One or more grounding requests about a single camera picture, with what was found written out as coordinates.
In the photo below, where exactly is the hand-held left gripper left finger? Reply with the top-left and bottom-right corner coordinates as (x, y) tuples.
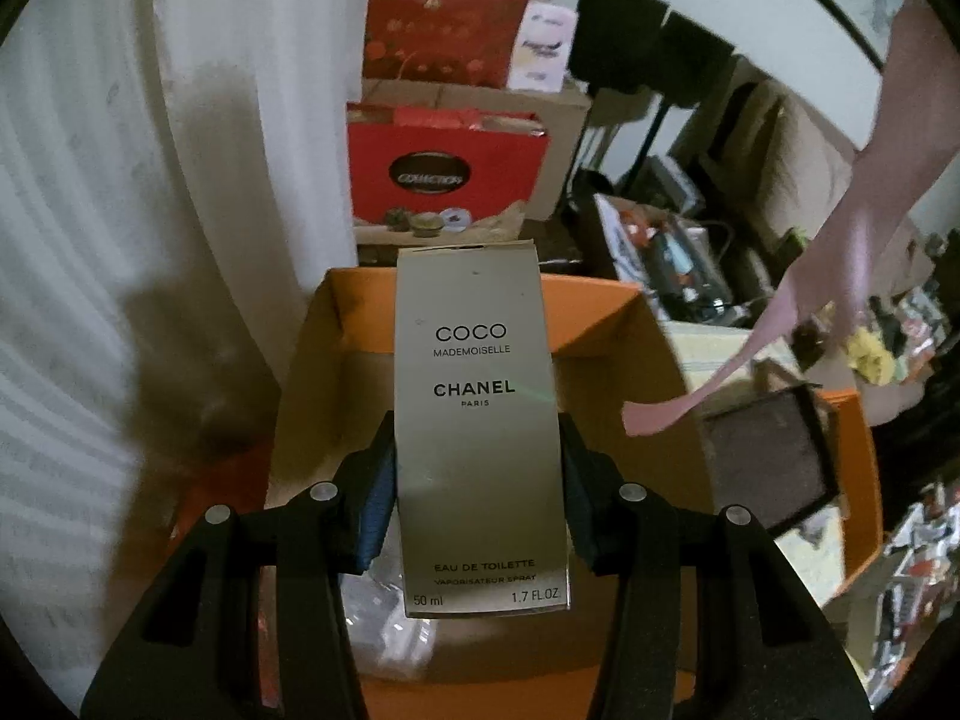
(79, 411), (398, 720)

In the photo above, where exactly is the red patterned gift bag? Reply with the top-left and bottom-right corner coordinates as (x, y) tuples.
(362, 0), (537, 89)

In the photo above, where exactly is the red bag with oval label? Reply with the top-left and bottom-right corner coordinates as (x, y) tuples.
(345, 101), (550, 245)

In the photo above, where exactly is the small white box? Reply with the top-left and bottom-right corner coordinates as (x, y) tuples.
(512, 0), (577, 93)

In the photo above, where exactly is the brown sofa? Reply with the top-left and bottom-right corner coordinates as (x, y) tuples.
(720, 75), (960, 391)

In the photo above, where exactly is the pink satin ribbon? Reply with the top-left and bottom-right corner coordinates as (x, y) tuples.
(621, 0), (960, 437)

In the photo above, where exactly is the black shallow tray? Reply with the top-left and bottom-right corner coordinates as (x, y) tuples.
(697, 382), (841, 533)

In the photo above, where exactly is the orange cardboard box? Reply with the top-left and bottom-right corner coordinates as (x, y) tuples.
(259, 268), (721, 720)

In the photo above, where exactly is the clear plastic bag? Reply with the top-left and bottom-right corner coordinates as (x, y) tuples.
(337, 540), (436, 661)

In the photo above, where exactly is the large brown cardboard box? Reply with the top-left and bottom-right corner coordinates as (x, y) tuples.
(360, 77), (593, 222)

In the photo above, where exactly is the orange plastic basket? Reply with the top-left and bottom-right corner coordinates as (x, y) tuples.
(814, 390), (886, 601)

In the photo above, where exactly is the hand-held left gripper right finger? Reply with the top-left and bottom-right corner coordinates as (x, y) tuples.
(559, 412), (875, 720)

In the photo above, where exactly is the black speaker on stand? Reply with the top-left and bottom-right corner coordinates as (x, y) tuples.
(571, 0), (670, 173)
(630, 11), (737, 181)

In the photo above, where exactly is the white curtain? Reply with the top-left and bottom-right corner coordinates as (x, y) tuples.
(0, 0), (406, 691)

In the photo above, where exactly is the white printed box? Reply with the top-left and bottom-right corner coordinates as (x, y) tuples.
(596, 195), (653, 293)

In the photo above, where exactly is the pile of assorted packets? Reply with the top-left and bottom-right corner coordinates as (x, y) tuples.
(862, 270), (960, 391)

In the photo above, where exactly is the cream perfume box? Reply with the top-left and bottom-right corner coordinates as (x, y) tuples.
(395, 238), (572, 621)

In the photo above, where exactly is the yellow plush toy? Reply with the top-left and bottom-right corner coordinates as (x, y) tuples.
(844, 326), (901, 383)

